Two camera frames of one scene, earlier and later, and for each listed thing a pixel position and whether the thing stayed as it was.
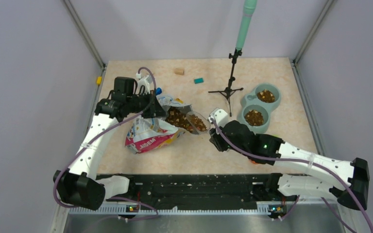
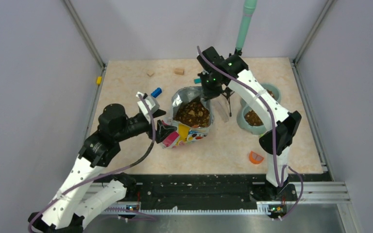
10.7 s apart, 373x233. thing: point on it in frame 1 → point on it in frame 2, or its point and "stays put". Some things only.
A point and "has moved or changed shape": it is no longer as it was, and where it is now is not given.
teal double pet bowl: x=257 y=108 stays put
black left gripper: x=157 y=111 → x=163 y=130
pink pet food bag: x=145 y=134 has moved or changed shape
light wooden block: x=179 y=71 stays put
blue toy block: x=158 y=91 stays put
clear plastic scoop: x=197 y=124 → x=220 y=108
